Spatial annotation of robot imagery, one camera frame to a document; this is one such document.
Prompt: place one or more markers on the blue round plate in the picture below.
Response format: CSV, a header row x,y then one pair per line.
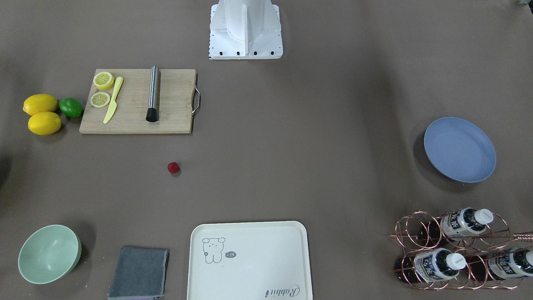
x,y
460,150

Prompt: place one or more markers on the red strawberry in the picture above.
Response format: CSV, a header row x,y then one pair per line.
x,y
173,167

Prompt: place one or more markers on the wooden cutting board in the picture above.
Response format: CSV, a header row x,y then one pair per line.
x,y
175,104

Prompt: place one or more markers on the cream rabbit tray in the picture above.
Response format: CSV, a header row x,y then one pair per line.
x,y
250,261

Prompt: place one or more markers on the steel muddler black tip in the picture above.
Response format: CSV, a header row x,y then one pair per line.
x,y
153,101

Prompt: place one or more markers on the yellow plastic knife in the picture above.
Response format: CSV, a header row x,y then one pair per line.
x,y
113,100

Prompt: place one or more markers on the upper lemon slice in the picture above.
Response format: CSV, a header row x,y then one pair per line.
x,y
100,99

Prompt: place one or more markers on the lemon slice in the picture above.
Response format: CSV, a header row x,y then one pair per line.
x,y
100,99
103,80

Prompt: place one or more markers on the grey folded cloth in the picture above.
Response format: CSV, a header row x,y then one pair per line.
x,y
140,274

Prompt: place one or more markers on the lower lemon slice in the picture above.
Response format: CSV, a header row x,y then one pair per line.
x,y
103,80

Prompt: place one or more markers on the front tea bottle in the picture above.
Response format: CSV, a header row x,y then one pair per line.
x,y
429,266

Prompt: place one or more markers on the tea bottle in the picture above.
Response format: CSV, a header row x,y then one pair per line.
x,y
454,226
502,265
429,266

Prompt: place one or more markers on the green lime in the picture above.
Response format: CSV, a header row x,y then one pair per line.
x,y
71,107

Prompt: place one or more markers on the rear tea bottle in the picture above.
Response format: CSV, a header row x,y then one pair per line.
x,y
502,265
454,226

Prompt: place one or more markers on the upper yellow lemon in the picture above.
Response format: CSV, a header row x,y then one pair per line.
x,y
44,123

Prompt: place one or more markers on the yellow lemon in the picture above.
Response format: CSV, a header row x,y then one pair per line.
x,y
40,103
44,123

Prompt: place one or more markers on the lower yellow lemon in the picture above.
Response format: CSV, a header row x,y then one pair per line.
x,y
40,103

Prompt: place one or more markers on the mint green bowl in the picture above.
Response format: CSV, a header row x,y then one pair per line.
x,y
49,254

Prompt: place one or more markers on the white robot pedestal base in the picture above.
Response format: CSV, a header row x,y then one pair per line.
x,y
245,29

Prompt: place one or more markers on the copper wire bottle rack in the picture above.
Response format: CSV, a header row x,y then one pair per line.
x,y
412,233

